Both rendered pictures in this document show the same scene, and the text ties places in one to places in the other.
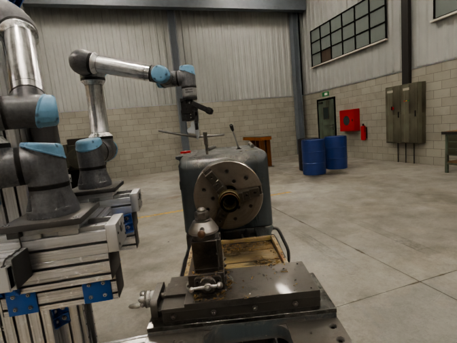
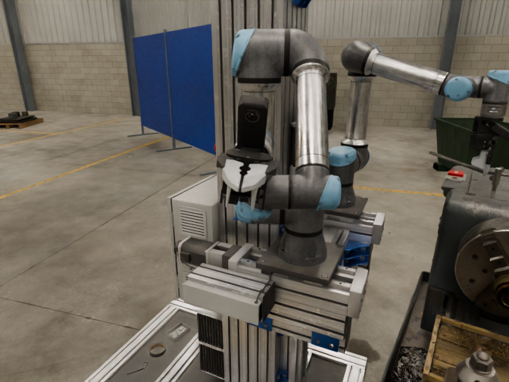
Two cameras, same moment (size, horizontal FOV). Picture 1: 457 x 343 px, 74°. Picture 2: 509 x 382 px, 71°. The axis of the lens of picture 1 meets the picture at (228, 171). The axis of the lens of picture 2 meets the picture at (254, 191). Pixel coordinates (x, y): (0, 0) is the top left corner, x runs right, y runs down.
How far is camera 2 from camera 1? 0.38 m
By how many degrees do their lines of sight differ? 34
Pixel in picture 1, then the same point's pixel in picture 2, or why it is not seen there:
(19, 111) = (305, 198)
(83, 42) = not seen: outside the picture
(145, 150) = (384, 95)
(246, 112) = not seen: outside the picture
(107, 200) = (347, 223)
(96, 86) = (364, 84)
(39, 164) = (300, 211)
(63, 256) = (303, 302)
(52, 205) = (304, 253)
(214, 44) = not seen: outside the picture
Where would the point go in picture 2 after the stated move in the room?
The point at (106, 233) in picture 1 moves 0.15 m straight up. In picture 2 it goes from (349, 298) to (354, 251)
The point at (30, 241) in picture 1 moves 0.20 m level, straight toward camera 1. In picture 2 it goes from (278, 278) to (285, 322)
